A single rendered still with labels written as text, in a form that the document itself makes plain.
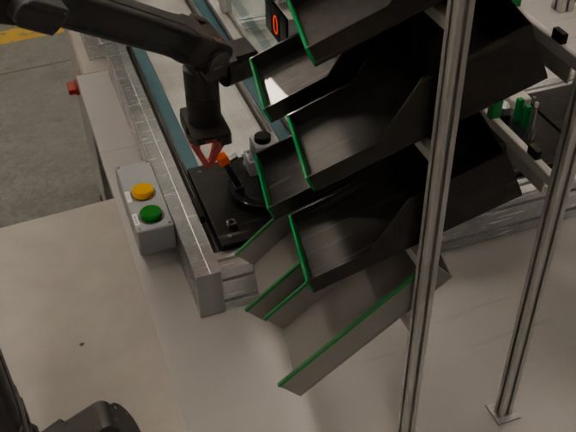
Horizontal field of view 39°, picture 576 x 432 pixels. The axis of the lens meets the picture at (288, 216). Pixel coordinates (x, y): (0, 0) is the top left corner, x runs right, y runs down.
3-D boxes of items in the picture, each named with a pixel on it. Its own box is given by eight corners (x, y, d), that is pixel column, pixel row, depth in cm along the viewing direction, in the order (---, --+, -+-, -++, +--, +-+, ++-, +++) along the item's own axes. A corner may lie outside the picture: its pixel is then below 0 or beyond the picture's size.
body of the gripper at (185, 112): (215, 110, 145) (213, 73, 140) (232, 141, 137) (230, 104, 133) (179, 117, 143) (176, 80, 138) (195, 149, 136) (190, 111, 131)
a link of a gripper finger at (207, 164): (219, 148, 150) (216, 105, 144) (231, 171, 145) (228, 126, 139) (183, 156, 148) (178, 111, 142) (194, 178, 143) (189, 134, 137)
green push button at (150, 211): (143, 228, 148) (141, 220, 147) (138, 215, 151) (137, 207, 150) (165, 223, 149) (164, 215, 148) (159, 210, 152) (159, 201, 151)
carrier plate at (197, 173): (222, 255, 143) (221, 245, 141) (188, 177, 160) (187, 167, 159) (349, 223, 149) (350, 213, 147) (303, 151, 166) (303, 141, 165)
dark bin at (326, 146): (314, 193, 92) (285, 147, 87) (293, 129, 102) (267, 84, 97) (548, 78, 87) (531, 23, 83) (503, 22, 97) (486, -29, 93)
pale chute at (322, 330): (300, 397, 115) (277, 386, 112) (285, 327, 125) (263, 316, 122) (453, 277, 104) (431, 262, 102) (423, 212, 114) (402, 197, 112)
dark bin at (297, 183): (274, 220, 113) (249, 184, 109) (261, 165, 123) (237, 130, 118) (461, 129, 109) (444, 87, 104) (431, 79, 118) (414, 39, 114)
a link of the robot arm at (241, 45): (181, 21, 127) (212, 57, 124) (241, 0, 133) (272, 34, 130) (175, 75, 137) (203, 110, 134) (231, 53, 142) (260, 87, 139)
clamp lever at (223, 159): (234, 189, 149) (217, 161, 144) (231, 183, 151) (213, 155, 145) (251, 180, 149) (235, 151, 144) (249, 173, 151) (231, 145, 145)
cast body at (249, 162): (249, 177, 147) (248, 145, 143) (243, 163, 151) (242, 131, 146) (294, 168, 149) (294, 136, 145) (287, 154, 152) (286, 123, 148)
